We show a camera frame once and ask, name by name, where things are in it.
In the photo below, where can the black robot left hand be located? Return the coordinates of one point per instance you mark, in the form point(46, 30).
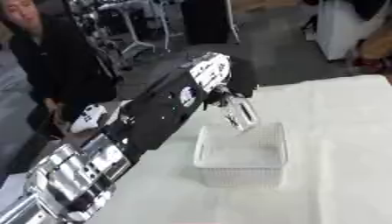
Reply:
point(242, 76)

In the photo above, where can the clear plastic object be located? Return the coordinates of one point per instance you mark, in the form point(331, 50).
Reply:
point(241, 114)

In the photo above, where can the silver and black robot left arm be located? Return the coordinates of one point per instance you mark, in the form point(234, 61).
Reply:
point(153, 116)

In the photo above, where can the black cabinet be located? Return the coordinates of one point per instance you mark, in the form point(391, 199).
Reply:
point(205, 21)

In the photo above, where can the white mesh basket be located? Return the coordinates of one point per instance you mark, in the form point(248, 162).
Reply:
point(240, 154)

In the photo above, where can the white metal stand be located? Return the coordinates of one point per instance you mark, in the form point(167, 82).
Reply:
point(133, 35)

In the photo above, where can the white game controller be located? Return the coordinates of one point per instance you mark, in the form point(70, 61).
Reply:
point(88, 117)

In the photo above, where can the person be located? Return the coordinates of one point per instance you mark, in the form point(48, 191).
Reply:
point(56, 67)

